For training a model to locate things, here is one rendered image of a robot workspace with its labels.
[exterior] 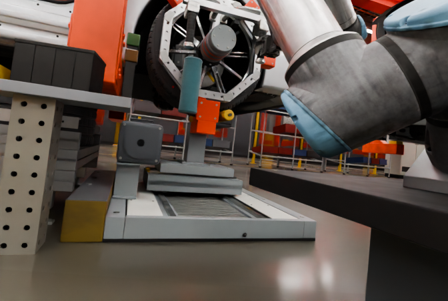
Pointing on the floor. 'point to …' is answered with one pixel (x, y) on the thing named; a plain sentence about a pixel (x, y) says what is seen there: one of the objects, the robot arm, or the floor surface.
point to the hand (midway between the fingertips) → (259, 46)
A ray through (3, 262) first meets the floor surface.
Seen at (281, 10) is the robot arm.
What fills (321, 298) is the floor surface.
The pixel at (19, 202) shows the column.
